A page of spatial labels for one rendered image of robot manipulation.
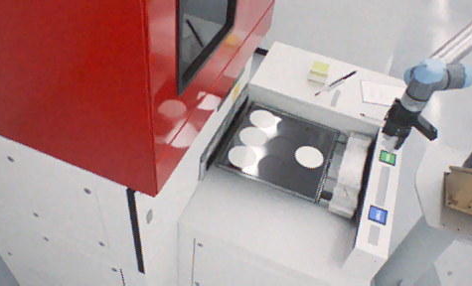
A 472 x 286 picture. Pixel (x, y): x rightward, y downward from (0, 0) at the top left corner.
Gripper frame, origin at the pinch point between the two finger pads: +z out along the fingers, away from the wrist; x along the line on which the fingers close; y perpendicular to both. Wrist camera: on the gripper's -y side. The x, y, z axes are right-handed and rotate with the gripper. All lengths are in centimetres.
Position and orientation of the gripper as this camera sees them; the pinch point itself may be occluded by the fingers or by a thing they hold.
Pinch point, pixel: (393, 151)
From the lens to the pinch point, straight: 148.7
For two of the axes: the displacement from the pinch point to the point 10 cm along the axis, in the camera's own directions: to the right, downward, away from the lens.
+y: -9.2, -3.4, 1.8
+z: -1.1, 6.8, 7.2
